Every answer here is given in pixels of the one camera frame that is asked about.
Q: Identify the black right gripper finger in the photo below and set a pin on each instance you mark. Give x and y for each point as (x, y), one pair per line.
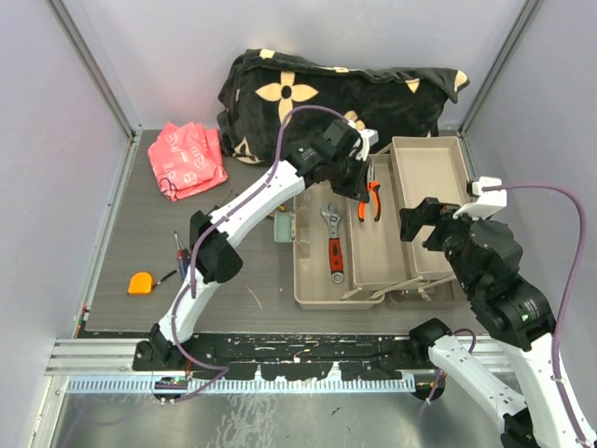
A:
(426, 213)
(447, 210)

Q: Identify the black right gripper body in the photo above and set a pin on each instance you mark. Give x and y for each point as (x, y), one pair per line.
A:
(447, 235)

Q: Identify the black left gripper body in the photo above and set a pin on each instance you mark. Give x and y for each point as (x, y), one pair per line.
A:
(348, 169)

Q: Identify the orange handled needle-nose pliers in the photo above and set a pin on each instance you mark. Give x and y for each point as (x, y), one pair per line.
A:
(373, 188)

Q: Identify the red handled adjustable wrench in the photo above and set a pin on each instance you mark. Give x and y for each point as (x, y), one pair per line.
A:
(331, 216)

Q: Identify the beige plastic tool box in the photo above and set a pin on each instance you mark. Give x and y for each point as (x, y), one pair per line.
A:
(377, 266)

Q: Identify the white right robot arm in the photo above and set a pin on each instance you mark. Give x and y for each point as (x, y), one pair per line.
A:
(544, 412)

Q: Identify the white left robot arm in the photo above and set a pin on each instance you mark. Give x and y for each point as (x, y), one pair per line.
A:
(214, 259)

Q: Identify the black floral plush blanket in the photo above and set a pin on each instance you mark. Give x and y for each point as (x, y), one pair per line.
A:
(264, 87)

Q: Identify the pink printed plastic bag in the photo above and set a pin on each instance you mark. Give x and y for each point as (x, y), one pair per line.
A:
(187, 160)

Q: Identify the orange tape measure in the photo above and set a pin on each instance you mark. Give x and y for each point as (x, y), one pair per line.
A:
(140, 284)

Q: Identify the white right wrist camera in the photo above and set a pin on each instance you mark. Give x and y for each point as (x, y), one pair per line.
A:
(488, 198)

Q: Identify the yellow handled pliers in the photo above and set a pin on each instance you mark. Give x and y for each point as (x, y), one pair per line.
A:
(279, 209)

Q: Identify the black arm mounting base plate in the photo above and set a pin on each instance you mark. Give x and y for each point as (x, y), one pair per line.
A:
(294, 357)

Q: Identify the blue handled screwdriver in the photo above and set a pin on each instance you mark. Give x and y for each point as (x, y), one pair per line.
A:
(182, 256)

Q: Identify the aluminium frame rail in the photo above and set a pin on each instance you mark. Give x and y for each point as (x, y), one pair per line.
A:
(105, 366)

